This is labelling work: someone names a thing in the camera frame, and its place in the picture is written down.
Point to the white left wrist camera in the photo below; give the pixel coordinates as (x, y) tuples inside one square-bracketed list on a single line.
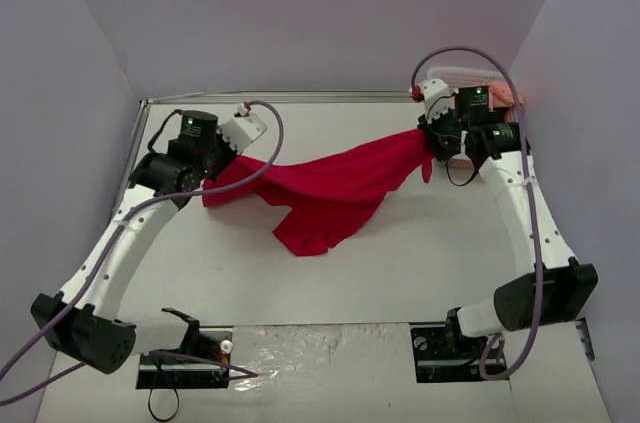
[(242, 130)]

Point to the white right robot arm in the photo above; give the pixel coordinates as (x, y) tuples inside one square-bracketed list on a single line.
[(551, 285)]

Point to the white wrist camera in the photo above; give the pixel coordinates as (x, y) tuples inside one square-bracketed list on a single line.
[(242, 130), (435, 95)]

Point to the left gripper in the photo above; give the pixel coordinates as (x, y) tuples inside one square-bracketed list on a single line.
[(222, 157)]

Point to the red t-shirt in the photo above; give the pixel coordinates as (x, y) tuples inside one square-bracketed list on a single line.
[(332, 198)]

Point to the salmon pink t-shirt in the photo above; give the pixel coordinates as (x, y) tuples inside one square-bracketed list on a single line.
[(501, 96)]

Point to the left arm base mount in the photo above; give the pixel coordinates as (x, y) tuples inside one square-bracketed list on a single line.
[(191, 365)]

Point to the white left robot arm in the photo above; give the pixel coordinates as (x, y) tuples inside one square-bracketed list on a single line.
[(82, 320)]

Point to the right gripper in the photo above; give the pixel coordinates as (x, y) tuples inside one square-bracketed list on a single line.
[(435, 133)]

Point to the white plastic laundry basket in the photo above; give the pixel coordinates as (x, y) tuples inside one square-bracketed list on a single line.
[(470, 78)]

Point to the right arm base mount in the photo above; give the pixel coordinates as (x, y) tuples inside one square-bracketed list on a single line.
[(442, 354)]

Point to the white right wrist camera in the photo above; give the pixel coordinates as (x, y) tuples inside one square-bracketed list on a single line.
[(435, 95)]

